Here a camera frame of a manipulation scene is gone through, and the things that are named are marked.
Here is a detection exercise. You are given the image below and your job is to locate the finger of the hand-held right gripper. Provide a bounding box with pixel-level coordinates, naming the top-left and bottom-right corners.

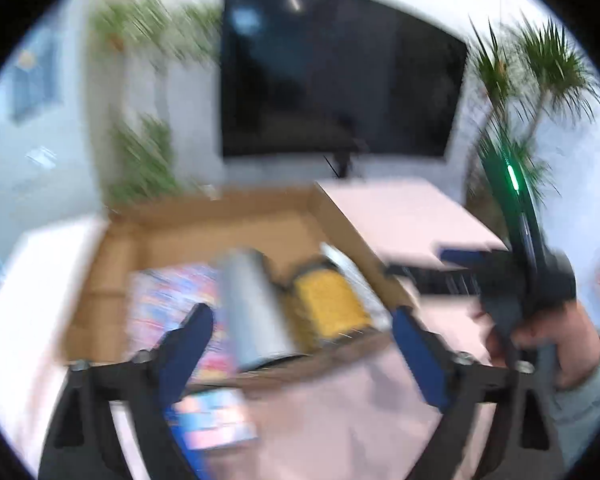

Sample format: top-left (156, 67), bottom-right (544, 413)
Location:
top-left (384, 261), bottom-right (483, 297)
top-left (439, 246), bottom-right (511, 267)

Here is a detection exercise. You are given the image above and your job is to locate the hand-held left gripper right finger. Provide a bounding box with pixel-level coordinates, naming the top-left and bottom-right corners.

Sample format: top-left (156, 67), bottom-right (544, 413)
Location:
top-left (391, 307), bottom-right (568, 480)

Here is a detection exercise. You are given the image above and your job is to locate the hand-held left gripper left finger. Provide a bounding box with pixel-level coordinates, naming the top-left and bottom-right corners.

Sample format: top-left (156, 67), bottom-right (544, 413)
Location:
top-left (37, 304), bottom-right (216, 480)

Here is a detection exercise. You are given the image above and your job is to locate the small colourful printed box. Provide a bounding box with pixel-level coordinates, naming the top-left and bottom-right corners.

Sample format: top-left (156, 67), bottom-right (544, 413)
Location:
top-left (164, 389), bottom-right (259, 454)

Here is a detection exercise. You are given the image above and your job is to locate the brown cardboard box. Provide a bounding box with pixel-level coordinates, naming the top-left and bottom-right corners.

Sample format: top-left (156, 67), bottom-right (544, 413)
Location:
top-left (62, 184), bottom-right (418, 376)

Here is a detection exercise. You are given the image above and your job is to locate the person's right forearm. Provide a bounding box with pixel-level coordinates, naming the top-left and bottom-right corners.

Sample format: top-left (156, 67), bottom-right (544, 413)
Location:
top-left (550, 329), bottom-right (600, 467)

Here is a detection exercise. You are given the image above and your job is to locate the person's right hand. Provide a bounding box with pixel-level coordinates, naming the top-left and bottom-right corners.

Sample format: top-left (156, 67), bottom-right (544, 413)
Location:
top-left (472, 302), bottom-right (600, 391)

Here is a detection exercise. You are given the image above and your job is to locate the white plastic packet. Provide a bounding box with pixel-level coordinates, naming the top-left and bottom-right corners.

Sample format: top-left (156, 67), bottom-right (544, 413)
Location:
top-left (320, 242), bottom-right (395, 332)

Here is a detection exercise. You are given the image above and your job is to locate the silver cylindrical can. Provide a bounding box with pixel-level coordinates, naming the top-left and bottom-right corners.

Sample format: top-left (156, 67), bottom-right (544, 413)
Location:
top-left (215, 246), bottom-right (294, 372)

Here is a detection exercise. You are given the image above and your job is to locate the yellow packet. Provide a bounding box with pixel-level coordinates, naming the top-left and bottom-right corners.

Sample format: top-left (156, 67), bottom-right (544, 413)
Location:
top-left (291, 260), bottom-right (374, 350)

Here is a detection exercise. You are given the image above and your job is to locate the leafy green potted plant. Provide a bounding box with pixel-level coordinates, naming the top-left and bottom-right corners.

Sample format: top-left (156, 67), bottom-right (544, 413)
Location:
top-left (106, 112), bottom-right (182, 207)

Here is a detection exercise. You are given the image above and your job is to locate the spiky green palm plant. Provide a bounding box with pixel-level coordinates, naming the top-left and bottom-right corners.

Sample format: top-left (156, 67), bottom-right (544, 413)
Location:
top-left (462, 16), bottom-right (600, 211)

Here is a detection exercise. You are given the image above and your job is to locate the black television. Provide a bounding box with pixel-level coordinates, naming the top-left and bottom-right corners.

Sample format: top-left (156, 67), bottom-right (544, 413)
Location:
top-left (220, 0), bottom-right (470, 180)

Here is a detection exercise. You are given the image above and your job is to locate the hanging green plant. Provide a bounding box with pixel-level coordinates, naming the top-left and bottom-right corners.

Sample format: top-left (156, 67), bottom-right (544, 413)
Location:
top-left (91, 0), bottom-right (222, 67)

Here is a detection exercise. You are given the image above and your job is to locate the blue framed wall picture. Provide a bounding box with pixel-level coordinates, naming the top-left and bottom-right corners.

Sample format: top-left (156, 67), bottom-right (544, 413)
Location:
top-left (9, 27), bottom-right (62, 122)

